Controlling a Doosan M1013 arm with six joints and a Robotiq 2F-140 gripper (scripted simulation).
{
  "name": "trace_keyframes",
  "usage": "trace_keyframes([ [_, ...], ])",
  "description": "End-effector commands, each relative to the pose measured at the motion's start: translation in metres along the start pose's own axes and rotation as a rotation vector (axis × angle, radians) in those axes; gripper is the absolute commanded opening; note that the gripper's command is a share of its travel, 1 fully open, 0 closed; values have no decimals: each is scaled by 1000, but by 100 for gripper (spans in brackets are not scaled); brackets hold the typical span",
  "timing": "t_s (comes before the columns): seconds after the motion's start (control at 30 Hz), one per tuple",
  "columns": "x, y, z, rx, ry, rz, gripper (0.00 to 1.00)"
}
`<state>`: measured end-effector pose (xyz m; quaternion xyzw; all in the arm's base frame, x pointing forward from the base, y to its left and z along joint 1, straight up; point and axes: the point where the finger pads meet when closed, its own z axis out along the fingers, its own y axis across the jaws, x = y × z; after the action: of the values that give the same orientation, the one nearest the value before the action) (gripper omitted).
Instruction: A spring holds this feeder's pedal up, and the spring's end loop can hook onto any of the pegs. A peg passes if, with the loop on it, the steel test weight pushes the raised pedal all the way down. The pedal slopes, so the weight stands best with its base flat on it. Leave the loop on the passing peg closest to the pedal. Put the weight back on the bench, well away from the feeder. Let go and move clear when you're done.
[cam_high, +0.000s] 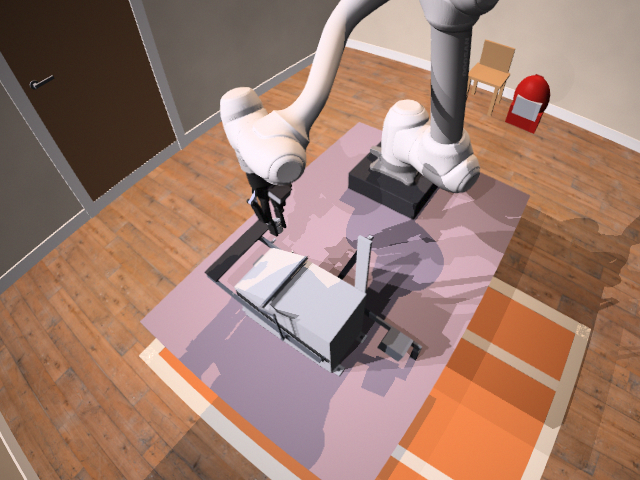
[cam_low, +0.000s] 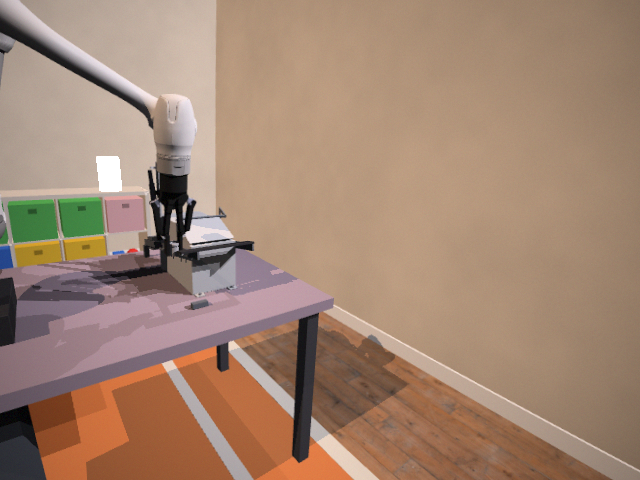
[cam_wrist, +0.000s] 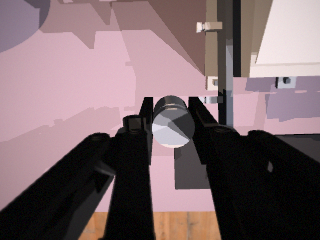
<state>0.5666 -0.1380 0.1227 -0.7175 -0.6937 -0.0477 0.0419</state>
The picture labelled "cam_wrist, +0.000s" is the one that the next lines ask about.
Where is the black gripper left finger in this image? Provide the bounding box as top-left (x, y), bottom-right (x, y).
top-left (0, 97), bottom-right (156, 240)

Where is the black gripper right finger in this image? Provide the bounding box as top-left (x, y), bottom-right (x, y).
top-left (188, 96), bottom-right (320, 240)

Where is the grey metal cylinder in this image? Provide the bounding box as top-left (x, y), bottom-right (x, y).
top-left (152, 95), bottom-right (195, 148)

